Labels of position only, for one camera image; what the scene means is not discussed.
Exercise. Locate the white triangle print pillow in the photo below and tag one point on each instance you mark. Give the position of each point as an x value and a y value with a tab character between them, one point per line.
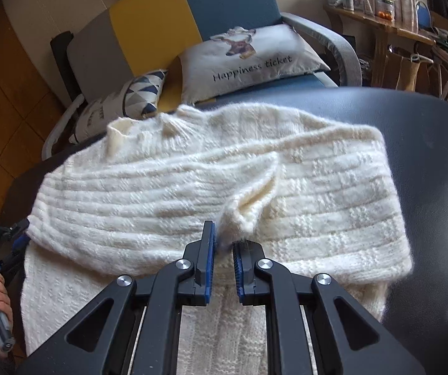
122	101

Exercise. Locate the wooden desk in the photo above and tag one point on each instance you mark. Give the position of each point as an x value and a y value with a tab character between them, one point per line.
380	31

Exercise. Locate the grey deer print pillow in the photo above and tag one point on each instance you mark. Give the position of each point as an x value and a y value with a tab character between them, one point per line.
247	62

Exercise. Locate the grey yellow blue sofa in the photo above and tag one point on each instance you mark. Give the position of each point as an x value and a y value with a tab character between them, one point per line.
149	19

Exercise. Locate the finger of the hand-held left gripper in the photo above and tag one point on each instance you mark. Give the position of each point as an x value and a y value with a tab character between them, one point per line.
9	261
14	230

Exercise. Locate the small oranges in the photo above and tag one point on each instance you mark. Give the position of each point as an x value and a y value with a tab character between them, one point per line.
385	14

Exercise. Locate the blue folding chair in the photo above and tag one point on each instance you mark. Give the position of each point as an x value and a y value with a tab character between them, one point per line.
423	15

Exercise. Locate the cream knitted sweater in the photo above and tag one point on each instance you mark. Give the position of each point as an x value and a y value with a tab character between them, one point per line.
169	187

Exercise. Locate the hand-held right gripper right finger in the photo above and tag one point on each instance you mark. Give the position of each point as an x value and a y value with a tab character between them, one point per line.
239	281

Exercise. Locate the brown paper bag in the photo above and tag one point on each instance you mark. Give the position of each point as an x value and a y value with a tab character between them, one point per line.
407	70

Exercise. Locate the black padded table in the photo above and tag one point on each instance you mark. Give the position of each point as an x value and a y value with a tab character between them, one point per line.
435	187

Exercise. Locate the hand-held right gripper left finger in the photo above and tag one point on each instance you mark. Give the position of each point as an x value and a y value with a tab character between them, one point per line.
208	281

